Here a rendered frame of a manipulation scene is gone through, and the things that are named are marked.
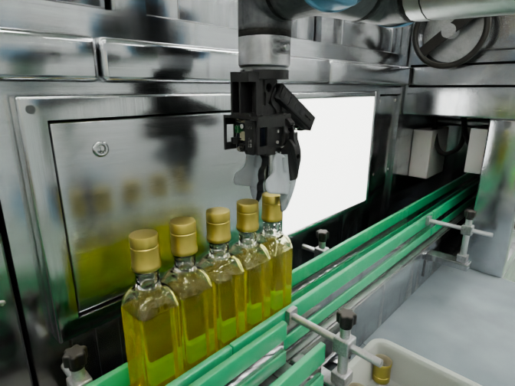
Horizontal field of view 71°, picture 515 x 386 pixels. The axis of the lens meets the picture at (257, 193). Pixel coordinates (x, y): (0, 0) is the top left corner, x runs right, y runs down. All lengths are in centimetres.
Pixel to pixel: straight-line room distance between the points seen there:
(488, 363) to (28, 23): 103
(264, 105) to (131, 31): 22
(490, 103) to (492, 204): 31
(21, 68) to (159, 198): 25
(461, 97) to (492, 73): 10
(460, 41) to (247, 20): 89
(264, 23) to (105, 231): 37
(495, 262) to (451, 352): 47
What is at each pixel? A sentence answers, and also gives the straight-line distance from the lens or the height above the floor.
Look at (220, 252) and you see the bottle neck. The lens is 52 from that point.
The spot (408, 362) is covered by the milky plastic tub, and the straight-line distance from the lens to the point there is 82.
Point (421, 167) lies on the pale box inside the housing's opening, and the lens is 149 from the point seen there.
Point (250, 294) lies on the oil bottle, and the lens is 58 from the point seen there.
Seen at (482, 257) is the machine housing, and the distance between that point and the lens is 139.
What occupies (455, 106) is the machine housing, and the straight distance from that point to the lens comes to 131.
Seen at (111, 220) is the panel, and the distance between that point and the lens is 58.
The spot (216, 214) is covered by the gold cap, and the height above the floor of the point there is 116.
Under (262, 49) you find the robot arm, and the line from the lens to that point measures 52.
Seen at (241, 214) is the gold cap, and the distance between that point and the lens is 54.
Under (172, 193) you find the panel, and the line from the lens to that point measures 62.
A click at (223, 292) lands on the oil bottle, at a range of 53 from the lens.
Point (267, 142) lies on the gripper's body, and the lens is 51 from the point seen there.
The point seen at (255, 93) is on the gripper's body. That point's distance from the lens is 51.
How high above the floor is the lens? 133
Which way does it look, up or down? 16 degrees down
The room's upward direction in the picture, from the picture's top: straight up
